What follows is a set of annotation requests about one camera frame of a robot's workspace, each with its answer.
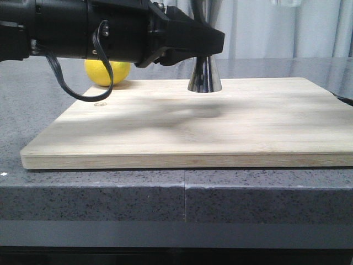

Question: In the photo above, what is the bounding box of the steel double jigger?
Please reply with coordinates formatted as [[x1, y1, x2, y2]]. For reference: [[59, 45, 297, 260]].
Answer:
[[187, 0, 223, 93]]

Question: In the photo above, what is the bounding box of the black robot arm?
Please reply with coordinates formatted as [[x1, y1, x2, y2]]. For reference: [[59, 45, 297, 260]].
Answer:
[[1, 1, 224, 68]]

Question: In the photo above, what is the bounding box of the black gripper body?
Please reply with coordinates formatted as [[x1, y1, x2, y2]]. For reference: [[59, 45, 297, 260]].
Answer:
[[26, 1, 168, 68]]

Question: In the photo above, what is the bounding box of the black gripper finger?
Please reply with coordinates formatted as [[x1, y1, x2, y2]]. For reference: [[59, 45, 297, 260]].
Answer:
[[158, 48, 206, 66], [150, 1, 225, 55]]

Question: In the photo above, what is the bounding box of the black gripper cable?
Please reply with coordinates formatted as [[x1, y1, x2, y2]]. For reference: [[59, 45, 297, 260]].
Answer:
[[44, 19, 115, 102]]

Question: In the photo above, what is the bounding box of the light wooden cutting board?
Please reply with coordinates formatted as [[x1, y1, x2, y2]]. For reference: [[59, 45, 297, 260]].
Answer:
[[20, 77, 352, 169]]

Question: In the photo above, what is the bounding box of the yellow lemon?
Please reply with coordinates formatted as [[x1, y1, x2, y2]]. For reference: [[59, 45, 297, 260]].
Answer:
[[84, 59, 131, 87]]

